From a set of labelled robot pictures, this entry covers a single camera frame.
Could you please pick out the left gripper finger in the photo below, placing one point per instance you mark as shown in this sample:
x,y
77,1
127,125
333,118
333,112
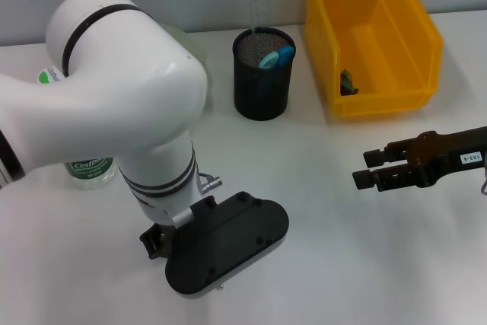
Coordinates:
x,y
209,203
158,243

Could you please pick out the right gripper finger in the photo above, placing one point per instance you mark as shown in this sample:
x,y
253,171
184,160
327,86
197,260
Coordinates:
x,y
374,157
363,180

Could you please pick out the pale green wavy fruit bowl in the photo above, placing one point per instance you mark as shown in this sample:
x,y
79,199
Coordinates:
x,y
190,43

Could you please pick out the yellow plastic bin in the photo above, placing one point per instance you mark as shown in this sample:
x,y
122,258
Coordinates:
x,y
380,55

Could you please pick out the green plastic wrapper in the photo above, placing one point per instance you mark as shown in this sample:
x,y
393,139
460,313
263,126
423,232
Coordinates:
x,y
348,83

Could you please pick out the black mesh pen holder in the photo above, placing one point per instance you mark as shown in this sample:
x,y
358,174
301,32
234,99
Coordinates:
x,y
262,93

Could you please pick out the clear green-label water bottle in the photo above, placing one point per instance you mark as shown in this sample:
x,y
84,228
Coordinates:
x,y
87,173

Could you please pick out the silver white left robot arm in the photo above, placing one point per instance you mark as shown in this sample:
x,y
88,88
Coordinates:
x,y
114,93

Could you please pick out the blue teal scissors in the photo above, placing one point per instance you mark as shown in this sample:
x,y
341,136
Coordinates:
x,y
268,60

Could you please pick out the left gripper silver connector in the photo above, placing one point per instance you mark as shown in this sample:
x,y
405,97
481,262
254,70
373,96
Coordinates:
x,y
211,184

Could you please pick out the clear plastic ruler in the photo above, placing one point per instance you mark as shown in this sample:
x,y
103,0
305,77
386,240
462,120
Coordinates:
x,y
259,9

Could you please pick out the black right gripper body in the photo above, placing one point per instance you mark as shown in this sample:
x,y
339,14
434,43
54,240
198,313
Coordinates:
x,y
441,155

